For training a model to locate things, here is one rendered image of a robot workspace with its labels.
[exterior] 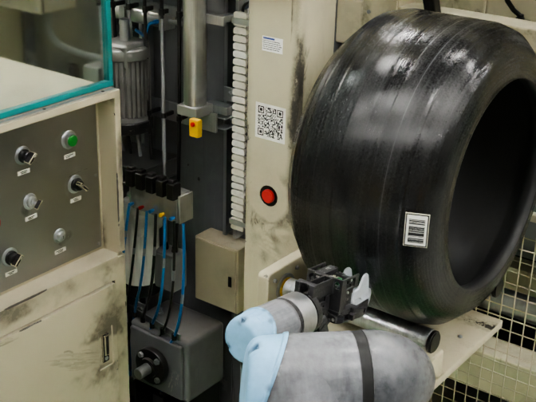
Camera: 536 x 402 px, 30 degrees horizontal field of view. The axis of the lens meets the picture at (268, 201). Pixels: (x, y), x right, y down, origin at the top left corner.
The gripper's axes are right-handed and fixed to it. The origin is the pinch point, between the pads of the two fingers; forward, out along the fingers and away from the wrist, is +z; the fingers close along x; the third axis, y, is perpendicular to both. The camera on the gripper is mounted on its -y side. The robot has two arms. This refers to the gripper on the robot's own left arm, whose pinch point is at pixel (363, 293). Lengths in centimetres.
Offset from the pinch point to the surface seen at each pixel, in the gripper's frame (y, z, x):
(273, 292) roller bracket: -10.4, 9.0, 25.5
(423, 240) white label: 13.9, -2.6, -11.2
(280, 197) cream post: 6.8, 16.5, 31.3
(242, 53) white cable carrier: 35, 14, 42
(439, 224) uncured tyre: 16.0, 1.6, -11.8
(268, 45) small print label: 38, 12, 35
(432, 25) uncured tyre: 46.6, 14.8, 1.5
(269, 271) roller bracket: -6.0, 8.3, 26.5
